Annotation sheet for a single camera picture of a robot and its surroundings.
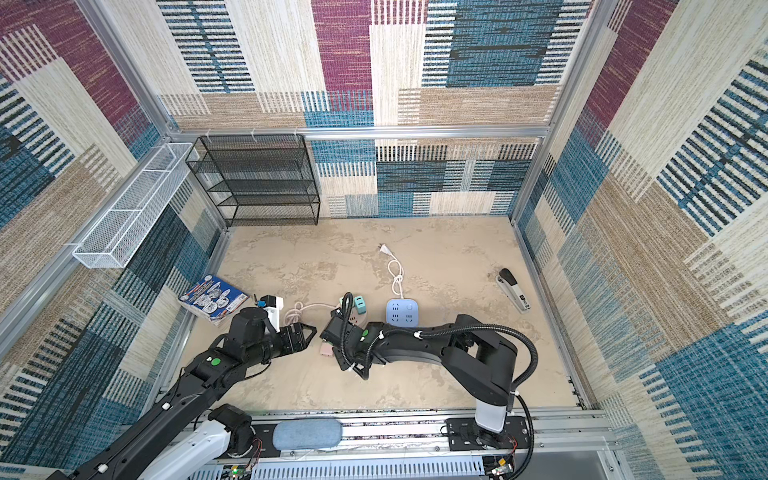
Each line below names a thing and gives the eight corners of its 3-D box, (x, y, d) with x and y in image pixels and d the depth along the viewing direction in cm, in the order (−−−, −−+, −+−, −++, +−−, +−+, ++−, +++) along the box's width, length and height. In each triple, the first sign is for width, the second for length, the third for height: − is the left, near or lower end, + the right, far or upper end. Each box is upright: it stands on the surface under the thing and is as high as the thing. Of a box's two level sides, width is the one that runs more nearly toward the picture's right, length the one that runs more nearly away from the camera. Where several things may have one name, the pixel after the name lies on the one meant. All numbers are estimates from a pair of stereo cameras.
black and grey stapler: (521, 314, 97) (526, 306, 93) (493, 278, 105) (497, 269, 101) (529, 310, 97) (535, 303, 94) (502, 275, 106) (506, 266, 102)
